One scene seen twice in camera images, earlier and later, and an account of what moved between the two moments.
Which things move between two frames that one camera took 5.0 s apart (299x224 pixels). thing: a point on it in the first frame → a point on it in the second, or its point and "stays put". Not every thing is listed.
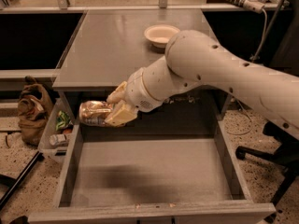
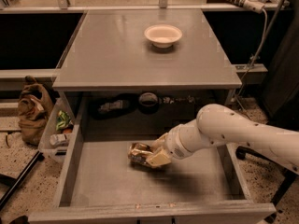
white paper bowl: (159, 35) stays put
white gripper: (136, 91) → (177, 144)
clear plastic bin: (55, 137) stays put
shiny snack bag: (93, 112) → (137, 153)
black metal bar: (5, 201) stays put
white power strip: (251, 2) stays put
